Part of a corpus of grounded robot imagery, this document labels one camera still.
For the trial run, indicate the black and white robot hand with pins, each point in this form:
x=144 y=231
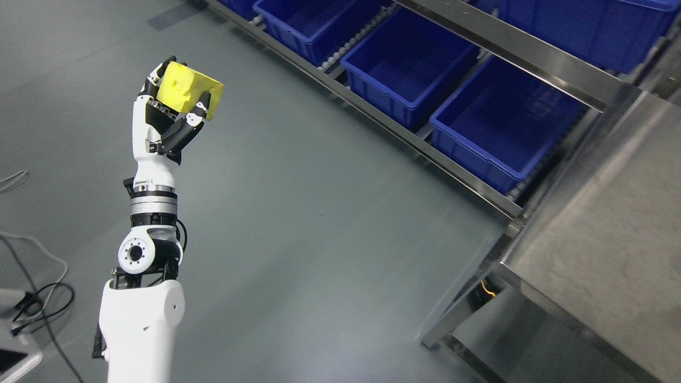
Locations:
x=159 y=133

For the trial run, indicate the yellow foam block with notches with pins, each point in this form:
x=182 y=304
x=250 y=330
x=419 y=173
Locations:
x=181 y=88

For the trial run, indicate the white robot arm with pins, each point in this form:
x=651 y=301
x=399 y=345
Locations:
x=144 y=303

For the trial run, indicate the blue bin lower middle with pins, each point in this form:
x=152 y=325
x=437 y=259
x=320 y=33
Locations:
x=407 y=66

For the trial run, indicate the blue bin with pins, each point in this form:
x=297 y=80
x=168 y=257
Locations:
x=501 y=122
x=616 y=35
x=315 y=30
x=407 y=66

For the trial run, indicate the metal roller shelf rack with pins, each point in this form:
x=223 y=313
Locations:
x=596 y=89

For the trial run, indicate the blue bin lower left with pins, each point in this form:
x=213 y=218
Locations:
x=315 y=30

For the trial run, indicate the white device on floor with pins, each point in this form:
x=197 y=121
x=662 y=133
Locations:
x=20 y=354

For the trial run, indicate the blue bin lower right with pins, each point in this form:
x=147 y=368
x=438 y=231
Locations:
x=501 y=122

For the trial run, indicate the stainless steel table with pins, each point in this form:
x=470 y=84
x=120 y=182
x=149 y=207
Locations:
x=600 y=251

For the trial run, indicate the blue bin upper right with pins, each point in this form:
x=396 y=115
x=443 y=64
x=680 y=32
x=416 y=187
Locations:
x=616 y=35

